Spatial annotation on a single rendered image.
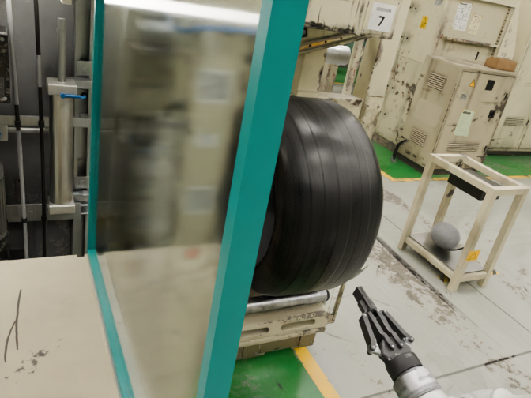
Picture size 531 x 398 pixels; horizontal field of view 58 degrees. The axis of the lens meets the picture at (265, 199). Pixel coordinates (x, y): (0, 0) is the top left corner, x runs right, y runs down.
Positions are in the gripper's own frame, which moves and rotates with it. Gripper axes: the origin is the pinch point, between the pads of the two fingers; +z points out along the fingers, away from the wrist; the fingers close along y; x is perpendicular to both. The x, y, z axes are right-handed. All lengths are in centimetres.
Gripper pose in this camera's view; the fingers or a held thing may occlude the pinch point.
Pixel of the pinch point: (363, 301)
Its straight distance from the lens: 124.6
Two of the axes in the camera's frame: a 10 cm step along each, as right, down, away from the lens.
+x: -2.8, 7.4, 6.1
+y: -8.9, 0.3, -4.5
